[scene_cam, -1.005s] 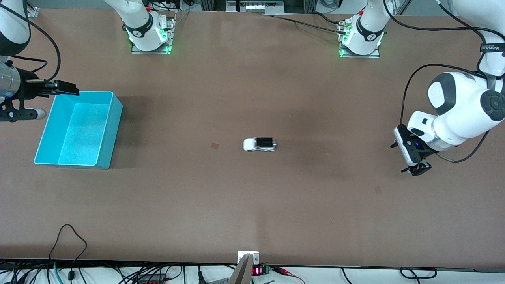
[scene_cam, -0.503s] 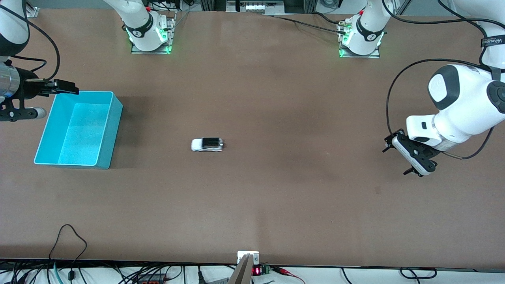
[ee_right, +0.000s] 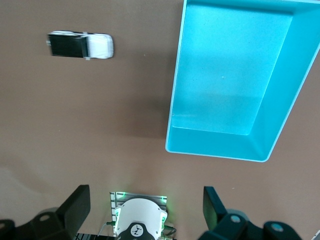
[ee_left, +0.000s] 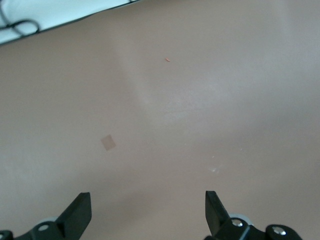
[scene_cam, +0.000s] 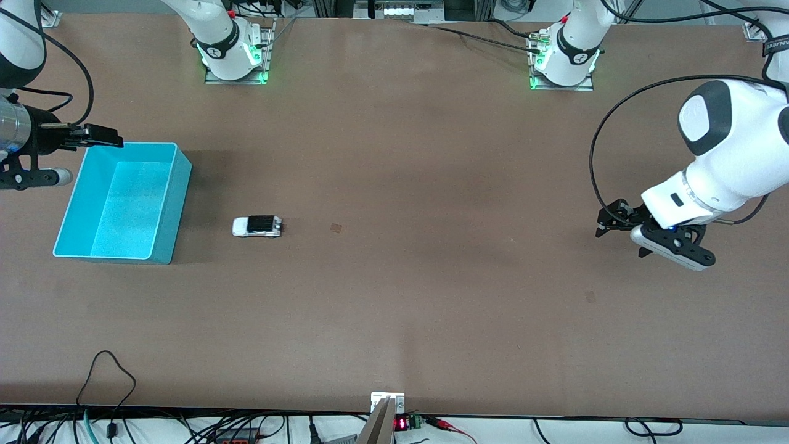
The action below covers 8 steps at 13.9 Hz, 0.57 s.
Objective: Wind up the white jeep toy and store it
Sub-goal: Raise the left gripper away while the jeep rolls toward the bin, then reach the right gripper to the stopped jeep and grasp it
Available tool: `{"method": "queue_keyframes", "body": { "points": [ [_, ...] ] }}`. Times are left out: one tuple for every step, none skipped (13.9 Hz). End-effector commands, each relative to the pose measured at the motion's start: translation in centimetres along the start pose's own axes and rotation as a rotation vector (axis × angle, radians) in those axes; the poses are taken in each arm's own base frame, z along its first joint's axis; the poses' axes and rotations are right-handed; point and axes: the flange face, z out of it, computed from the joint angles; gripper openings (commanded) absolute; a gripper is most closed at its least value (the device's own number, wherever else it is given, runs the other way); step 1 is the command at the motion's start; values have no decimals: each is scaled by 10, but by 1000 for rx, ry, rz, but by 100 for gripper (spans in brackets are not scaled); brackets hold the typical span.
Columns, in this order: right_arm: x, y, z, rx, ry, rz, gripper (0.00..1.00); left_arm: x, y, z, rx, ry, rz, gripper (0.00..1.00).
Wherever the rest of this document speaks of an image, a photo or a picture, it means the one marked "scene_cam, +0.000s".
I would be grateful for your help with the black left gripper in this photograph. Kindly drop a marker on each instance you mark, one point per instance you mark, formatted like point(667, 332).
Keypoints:
point(624, 213)

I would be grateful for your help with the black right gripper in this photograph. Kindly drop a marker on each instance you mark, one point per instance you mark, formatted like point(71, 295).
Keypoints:
point(43, 135)

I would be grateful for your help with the grey equipment box with lights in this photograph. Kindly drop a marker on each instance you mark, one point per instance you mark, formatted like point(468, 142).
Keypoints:
point(399, 11)

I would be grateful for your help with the aluminium corner profile bracket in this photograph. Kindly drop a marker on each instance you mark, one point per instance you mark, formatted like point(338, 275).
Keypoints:
point(753, 32)
point(52, 20)

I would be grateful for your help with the white jeep toy black roof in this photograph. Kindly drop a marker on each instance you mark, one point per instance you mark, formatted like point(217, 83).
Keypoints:
point(257, 226)

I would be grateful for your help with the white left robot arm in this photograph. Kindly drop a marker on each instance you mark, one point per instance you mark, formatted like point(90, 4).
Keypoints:
point(727, 154)

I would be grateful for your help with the red digit display module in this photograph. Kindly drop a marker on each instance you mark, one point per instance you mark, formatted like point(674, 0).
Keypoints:
point(401, 423)

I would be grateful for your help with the power strip with red switches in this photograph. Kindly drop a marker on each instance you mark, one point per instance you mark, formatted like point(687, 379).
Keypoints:
point(237, 438)

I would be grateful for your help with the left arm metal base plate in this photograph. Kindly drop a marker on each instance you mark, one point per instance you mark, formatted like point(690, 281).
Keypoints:
point(564, 88)

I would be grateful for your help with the turquoise plastic bin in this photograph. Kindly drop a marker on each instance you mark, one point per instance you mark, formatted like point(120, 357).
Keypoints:
point(123, 209)

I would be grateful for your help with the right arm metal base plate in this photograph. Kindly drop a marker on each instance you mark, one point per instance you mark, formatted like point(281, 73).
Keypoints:
point(269, 49)

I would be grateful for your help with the aluminium camera mount bar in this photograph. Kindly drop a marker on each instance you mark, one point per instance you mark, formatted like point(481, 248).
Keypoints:
point(377, 425)

